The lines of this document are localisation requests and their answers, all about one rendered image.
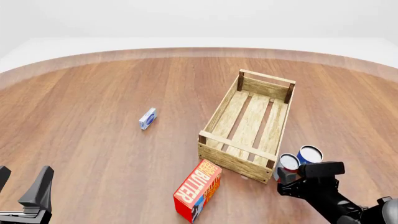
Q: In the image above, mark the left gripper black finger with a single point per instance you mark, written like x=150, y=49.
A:
x=38, y=191
x=3, y=175

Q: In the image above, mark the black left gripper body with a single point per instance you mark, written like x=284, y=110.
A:
x=21, y=217

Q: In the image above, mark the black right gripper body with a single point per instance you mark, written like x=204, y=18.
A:
x=293, y=189

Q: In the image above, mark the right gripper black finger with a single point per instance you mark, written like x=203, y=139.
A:
x=287, y=175

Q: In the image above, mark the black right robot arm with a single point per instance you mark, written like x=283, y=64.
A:
x=335, y=205

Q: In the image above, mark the wooden slat tray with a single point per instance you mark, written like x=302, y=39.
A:
x=231, y=161

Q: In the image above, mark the red white tin can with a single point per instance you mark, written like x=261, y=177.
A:
x=289, y=161

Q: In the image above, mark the blue white tin can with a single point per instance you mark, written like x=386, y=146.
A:
x=311, y=154

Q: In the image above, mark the red butter box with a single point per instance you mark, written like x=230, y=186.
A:
x=194, y=184

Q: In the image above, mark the small blue white box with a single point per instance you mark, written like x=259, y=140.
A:
x=147, y=119

